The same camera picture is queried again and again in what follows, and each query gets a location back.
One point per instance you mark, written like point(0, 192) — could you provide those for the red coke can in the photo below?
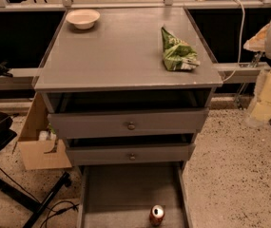
point(156, 216)

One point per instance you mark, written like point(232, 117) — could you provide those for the grey drawer cabinet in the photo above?
point(110, 97)

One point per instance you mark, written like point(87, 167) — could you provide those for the grey middle drawer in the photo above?
point(120, 154)

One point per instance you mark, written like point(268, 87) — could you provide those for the grey top drawer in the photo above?
point(128, 123)

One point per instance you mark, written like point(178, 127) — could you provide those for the grey open bottom drawer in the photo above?
point(122, 195)

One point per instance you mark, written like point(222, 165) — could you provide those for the green chip bag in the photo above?
point(178, 54)

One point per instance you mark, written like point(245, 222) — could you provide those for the white bowl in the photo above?
point(83, 18)

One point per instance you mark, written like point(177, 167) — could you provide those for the cardboard box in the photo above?
point(40, 149)

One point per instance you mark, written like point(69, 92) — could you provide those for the grey metal rail frame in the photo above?
point(242, 72)

